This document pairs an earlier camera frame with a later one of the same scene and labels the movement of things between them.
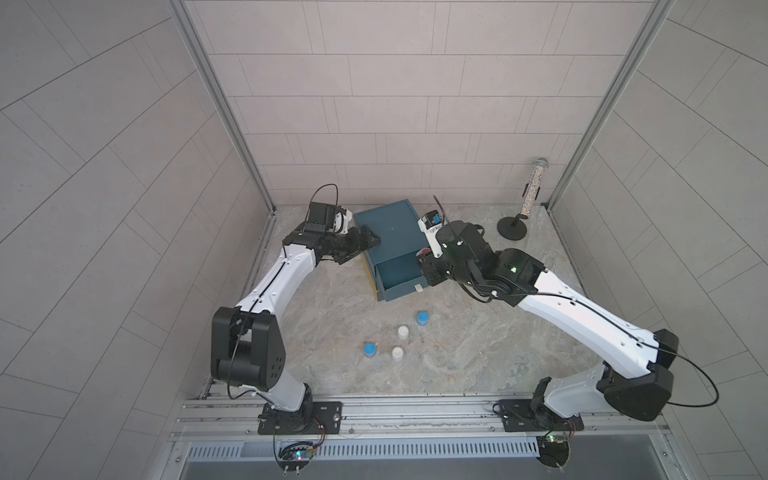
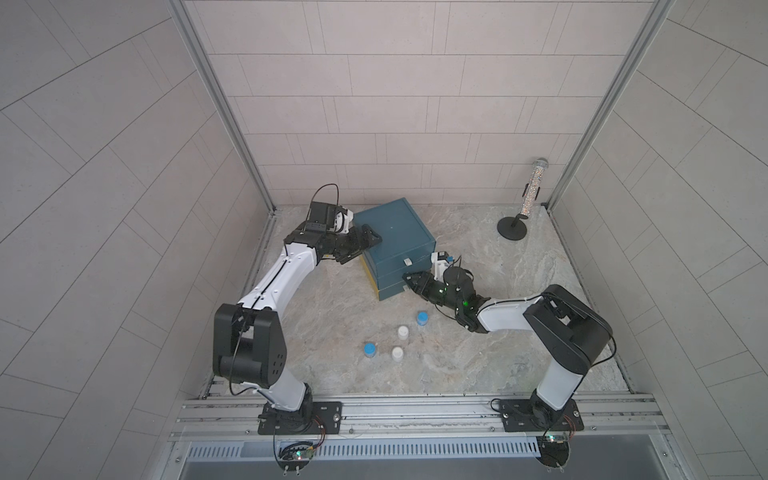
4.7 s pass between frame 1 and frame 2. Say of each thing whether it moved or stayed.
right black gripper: moved
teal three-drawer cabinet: stayed
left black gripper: stayed
